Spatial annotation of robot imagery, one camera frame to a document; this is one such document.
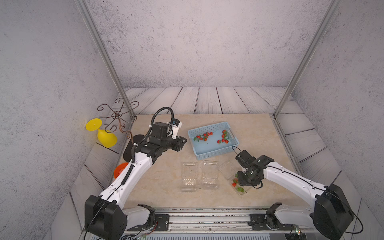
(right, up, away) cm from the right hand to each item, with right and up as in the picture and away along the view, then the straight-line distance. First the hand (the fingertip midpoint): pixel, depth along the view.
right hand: (242, 183), depth 81 cm
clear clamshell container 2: (-17, +1, +9) cm, 19 cm away
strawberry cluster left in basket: (-18, +23, +27) cm, 40 cm away
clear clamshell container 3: (-5, +3, +11) cm, 12 cm away
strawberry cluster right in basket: (-4, +23, +27) cm, 36 cm away
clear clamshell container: (-29, +1, +9) cm, 30 cm away
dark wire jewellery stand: (-66, +37, -2) cm, 75 cm away
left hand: (-30, +24, -2) cm, 38 cm away
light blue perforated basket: (-13, +21, +25) cm, 35 cm away
